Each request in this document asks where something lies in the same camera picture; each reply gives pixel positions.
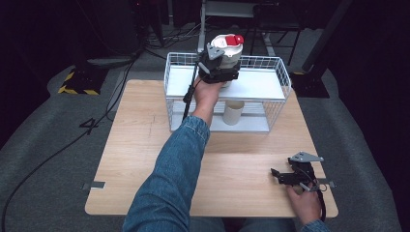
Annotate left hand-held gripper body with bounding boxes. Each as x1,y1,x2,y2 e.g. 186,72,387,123
196,43,242,85

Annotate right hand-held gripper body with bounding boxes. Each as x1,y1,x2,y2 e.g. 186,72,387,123
278,151,337,193

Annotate white jar with red lid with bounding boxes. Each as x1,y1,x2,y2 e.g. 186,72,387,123
210,33,246,89

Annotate white wire shelf rack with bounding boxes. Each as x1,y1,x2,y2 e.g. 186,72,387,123
162,51,293,134

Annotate person's left hand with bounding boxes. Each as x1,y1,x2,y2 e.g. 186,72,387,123
191,77,227,120

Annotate person's right hand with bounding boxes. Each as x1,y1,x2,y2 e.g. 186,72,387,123
285,182,324,225

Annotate white metal stand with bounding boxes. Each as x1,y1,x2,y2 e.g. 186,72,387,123
196,0,257,53

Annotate person's legs in jeans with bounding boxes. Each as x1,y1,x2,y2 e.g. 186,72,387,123
189,217,305,232

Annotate black stand with base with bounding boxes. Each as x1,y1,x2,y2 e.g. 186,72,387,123
288,0,354,100

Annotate black yellow striped stand base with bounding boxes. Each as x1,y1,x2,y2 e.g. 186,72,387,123
57,65,109,97

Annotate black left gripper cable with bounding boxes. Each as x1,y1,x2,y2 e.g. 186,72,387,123
181,61,199,122

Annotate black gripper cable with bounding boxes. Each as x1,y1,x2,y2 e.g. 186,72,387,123
316,188,328,223
181,61,199,122

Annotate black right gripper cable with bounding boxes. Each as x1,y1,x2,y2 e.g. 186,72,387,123
316,188,328,223

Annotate bundle of floor cables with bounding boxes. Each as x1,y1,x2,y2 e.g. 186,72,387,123
143,21,202,52

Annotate long black floor cable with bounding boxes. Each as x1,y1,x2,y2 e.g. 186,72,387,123
0,57,138,232

